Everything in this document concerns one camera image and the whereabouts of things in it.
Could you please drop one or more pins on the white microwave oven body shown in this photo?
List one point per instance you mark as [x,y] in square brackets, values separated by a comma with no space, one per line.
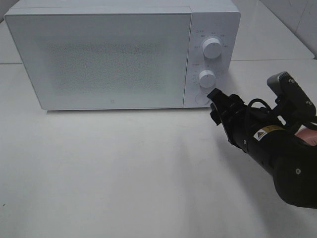
[209,18]

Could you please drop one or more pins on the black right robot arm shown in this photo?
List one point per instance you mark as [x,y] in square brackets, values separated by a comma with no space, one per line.
[291,162]

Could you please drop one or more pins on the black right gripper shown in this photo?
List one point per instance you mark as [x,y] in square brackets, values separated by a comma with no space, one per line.
[240,120]

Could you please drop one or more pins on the white microwave door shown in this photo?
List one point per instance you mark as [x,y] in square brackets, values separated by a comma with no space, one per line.
[83,62]

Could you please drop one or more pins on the white round knob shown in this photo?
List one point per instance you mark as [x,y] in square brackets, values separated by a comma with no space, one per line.
[207,79]
[212,47]

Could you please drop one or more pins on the upper white round knob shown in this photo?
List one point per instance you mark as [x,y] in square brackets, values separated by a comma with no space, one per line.
[212,47]

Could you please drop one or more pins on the white round door button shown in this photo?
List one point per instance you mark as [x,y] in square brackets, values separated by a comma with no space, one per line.
[202,100]

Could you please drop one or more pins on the lower white round knob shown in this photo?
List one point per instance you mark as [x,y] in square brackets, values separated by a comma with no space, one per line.
[207,79]

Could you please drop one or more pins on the pink round plate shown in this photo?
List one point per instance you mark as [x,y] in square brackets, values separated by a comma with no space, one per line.
[308,135]

